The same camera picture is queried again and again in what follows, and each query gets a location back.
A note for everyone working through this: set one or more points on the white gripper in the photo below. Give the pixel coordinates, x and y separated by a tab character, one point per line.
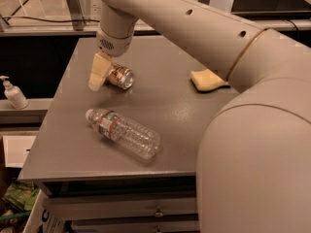
113	45

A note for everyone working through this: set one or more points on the orange soda can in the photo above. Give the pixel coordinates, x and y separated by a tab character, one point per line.
121	76

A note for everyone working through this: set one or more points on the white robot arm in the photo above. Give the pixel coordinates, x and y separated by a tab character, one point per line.
254	161

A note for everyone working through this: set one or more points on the clear plastic water bottle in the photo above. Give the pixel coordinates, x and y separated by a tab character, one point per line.
129	134

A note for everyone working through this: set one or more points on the white pump dispenser bottle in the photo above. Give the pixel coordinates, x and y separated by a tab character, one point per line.
14	94

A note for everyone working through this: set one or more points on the yellow sponge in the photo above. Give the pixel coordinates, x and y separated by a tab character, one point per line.
205	81

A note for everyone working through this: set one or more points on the grey drawer cabinet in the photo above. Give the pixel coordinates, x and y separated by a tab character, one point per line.
122	161

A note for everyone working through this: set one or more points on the green snack bag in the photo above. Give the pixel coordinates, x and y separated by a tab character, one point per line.
21	196

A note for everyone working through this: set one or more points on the white cardboard box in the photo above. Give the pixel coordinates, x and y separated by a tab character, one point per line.
41	220

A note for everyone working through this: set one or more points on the metal railing frame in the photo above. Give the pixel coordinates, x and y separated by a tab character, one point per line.
68	15

